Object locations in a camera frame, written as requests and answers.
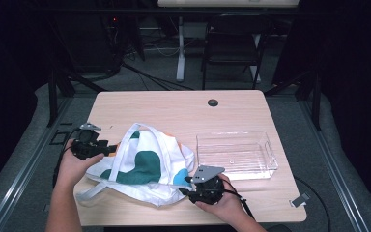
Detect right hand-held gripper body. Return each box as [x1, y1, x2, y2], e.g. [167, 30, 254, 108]
[186, 164, 226, 206]

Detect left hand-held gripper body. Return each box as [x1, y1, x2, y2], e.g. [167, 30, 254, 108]
[71, 122, 110, 160]

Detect white tote bag green patches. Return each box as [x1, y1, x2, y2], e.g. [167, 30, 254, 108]
[74, 122, 196, 208]

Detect clear plastic tray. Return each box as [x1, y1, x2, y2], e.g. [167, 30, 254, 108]
[195, 130, 279, 181]

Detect person's left hand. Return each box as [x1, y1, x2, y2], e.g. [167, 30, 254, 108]
[56, 138, 105, 191]

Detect person's right hand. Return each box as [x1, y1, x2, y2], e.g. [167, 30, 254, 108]
[194, 173, 254, 226]

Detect black metal stand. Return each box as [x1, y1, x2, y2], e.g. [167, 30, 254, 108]
[46, 64, 108, 128]
[264, 69, 323, 131]

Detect grey tape piece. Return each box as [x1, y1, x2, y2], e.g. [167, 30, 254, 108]
[289, 192, 311, 208]

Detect dark box with red light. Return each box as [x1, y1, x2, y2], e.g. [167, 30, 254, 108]
[54, 13, 124, 73]

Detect white desk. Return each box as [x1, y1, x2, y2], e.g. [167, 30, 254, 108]
[157, 0, 300, 83]

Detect black folding chair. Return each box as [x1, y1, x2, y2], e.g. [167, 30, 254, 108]
[201, 13, 273, 91]

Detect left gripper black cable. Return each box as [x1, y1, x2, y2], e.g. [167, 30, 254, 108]
[51, 128, 82, 189]

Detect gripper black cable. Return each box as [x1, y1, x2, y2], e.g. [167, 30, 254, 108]
[220, 178, 256, 220]
[51, 128, 82, 189]

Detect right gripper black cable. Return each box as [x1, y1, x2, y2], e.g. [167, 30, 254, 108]
[220, 178, 256, 220]

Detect aluminium floor rail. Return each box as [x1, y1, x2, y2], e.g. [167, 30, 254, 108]
[298, 96, 371, 232]
[0, 96, 75, 232]

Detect bundle of floor cables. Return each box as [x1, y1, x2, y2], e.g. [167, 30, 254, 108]
[122, 62, 195, 92]

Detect black floor cable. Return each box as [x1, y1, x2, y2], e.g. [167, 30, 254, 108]
[294, 176, 331, 232]

